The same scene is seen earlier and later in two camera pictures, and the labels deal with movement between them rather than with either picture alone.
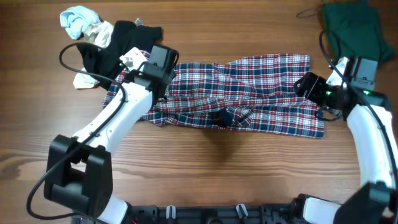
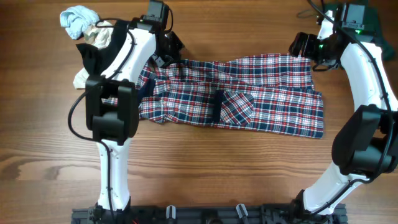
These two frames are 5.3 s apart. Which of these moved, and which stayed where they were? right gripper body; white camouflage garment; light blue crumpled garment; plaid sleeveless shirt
Moved: right gripper body
Stayed: white camouflage garment; light blue crumpled garment; plaid sleeveless shirt
